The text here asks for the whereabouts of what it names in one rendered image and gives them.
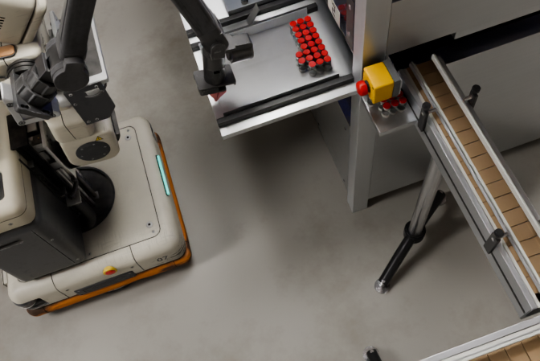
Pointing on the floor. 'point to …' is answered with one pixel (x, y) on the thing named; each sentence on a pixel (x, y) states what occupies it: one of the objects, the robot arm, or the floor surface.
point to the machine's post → (358, 146)
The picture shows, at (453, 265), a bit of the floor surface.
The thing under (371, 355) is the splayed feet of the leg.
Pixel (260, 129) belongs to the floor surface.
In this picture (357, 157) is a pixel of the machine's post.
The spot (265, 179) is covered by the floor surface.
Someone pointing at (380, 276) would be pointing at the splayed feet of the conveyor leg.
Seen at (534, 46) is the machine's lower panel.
